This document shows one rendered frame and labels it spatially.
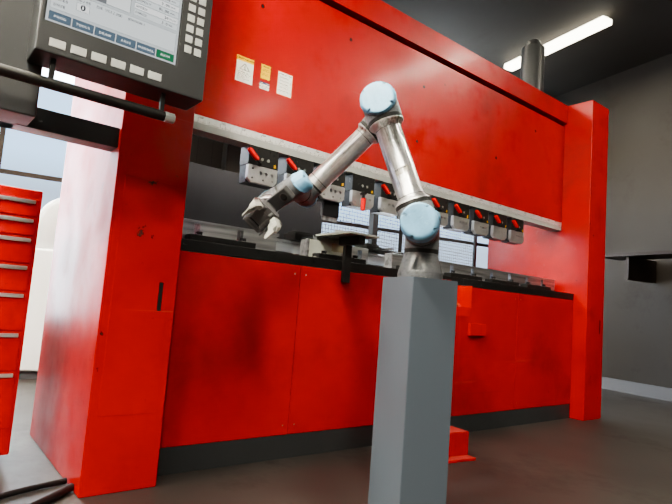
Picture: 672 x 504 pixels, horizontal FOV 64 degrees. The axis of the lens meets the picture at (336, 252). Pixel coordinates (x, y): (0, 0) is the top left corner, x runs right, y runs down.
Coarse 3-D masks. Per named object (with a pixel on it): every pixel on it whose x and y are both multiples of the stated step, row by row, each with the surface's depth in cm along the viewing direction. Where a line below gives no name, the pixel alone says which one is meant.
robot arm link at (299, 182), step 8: (296, 176) 176; (304, 176) 176; (280, 184) 177; (288, 184) 176; (296, 184) 175; (304, 184) 176; (312, 184) 180; (296, 192) 176; (304, 192) 177; (296, 200) 182; (304, 200) 185
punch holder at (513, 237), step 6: (510, 222) 360; (522, 222) 367; (510, 228) 359; (516, 228) 363; (522, 228) 367; (510, 234) 358; (516, 234) 362; (522, 234) 366; (504, 240) 362; (510, 240) 359; (516, 240) 362; (522, 240) 366
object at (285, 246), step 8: (280, 240) 277; (288, 240) 280; (280, 248) 277; (288, 248) 280; (296, 248) 283; (368, 256) 315; (376, 256) 319; (384, 256) 323; (368, 264) 316; (376, 264) 319
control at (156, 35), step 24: (48, 0) 135; (72, 0) 138; (96, 0) 142; (120, 0) 146; (144, 0) 150; (168, 0) 155; (72, 24) 138; (96, 24) 142; (120, 24) 146; (144, 24) 150; (168, 24) 155; (144, 48) 150; (168, 48) 154
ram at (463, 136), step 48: (240, 0) 235; (288, 0) 251; (240, 48) 234; (288, 48) 250; (336, 48) 268; (384, 48) 290; (240, 96) 234; (336, 96) 267; (432, 96) 313; (480, 96) 342; (240, 144) 237; (336, 144) 267; (432, 144) 312; (480, 144) 341; (528, 144) 375; (432, 192) 310; (480, 192) 339; (528, 192) 373
